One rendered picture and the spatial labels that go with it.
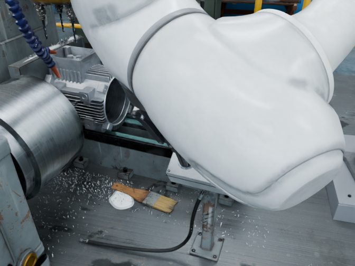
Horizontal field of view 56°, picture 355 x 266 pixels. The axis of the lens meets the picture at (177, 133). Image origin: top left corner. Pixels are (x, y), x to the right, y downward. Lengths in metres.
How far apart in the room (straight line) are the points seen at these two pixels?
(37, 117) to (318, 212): 0.75
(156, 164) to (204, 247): 0.29
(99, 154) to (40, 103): 0.36
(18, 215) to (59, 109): 0.24
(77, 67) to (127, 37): 0.70
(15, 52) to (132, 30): 0.87
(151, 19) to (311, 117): 0.15
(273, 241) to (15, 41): 0.92
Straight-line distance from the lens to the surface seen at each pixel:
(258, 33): 0.26
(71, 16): 0.95
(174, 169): 0.67
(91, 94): 0.96
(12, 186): 0.69
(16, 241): 0.75
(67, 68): 1.02
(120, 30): 0.30
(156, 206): 0.94
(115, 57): 0.31
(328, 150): 0.23
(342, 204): 0.97
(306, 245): 0.92
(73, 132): 0.81
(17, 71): 0.99
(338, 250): 0.94
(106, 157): 1.08
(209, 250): 0.85
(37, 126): 0.75
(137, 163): 1.03
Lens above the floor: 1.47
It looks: 33 degrees down
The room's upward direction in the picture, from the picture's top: straight up
